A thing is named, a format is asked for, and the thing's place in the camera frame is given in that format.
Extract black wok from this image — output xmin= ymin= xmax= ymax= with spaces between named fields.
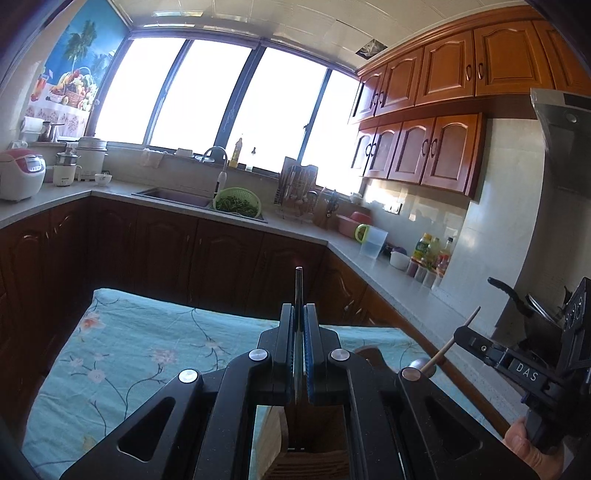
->
xmin=488 ymin=276 xmax=570 ymax=365

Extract dish rack with cutting board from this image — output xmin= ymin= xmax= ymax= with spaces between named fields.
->
xmin=276 ymin=157 xmax=320 ymax=223

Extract light wooden chopstick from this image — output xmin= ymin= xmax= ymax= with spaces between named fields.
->
xmin=420 ymin=306 xmax=482 ymax=374

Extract cooking oil bottles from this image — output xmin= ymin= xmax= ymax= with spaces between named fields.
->
xmin=412 ymin=233 xmax=454 ymax=274

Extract chrome faucet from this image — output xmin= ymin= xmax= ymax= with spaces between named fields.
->
xmin=201 ymin=146 xmax=230 ymax=199

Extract steel range hood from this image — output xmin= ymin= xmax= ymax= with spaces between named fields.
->
xmin=530 ymin=88 xmax=591 ymax=197

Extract pink and white rice cooker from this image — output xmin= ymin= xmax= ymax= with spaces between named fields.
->
xmin=0 ymin=148 xmax=47 ymax=202

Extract kitchen sink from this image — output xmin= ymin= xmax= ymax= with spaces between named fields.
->
xmin=131 ymin=186 xmax=269 ymax=225

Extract clear jug with green handle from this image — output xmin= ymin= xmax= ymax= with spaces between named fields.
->
xmin=355 ymin=224 xmax=389 ymax=260

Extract ceiling vent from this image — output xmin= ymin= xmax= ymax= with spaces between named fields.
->
xmin=356 ymin=40 xmax=387 ymax=59

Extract large white cooker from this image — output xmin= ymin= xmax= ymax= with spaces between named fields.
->
xmin=76 ymin=136 xmax=109 ymax=182

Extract wooden upper cabinets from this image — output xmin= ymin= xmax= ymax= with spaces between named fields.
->
xmin=348 ymin=16 xmax=591 ymax=200

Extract dark wooden lower cabinets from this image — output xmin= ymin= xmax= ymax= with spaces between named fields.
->
xmin=0 ymin=194 xmax=513 ymax=437

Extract small white steamer pot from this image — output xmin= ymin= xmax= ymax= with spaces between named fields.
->
xmin=53 ymin=147 xmax=83 ymax=187

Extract kitchen window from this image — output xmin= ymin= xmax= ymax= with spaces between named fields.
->
xmin=93 ymin=34 xmax=372 ymax=197

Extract wooden utensil holder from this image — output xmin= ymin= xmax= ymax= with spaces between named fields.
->
xmin=256 ymin=347 xmax=386 ymax=480

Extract fruit and palm wall poster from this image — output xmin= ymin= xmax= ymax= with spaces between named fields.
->
xmin=25 ymin=0 xmax=130 ymax=139

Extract knife block with scissors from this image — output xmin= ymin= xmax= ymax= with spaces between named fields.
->
xmin=315 ymin=187 xmax=341 ymax=230

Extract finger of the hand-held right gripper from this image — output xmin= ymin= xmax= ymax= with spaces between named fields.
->
xmin=452 ymin=325 xmax=559 ymax=395

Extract floral teal tablecloth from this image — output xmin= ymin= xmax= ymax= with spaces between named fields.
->
xmin=21 ymin=288 xmax=509 ymax=480

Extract dark chopstick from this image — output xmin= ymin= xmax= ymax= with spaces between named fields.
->
xmin=295 ymin=266 xmax=304 ymax=416

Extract pink plastic container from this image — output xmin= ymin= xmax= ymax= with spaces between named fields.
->
xmin=336 ymin=211 xmax=371 ymax=237

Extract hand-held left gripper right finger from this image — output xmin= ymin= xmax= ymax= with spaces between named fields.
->
xmin=302 ymin=304 xmax=539 ymax=480

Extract person's right hand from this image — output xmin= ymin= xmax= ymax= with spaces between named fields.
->
xmin=502 ymin=415 xmax=566 ymax=480

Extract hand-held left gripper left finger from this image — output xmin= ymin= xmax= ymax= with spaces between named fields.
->
xmin=60 ymin=304 xmax=297 ymax=480

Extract row of seasoning jars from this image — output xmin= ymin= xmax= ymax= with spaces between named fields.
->
xmin=407 ymin=259 xmax=445 ymax=291

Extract green colander with vegetables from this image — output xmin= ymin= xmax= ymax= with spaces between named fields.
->
xmin=212 ymin=187 xmax=263 ymax=219

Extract metal coffee pot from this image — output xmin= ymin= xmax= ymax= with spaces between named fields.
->
xmin=38 ymin=121 xmax=65 ymax=143

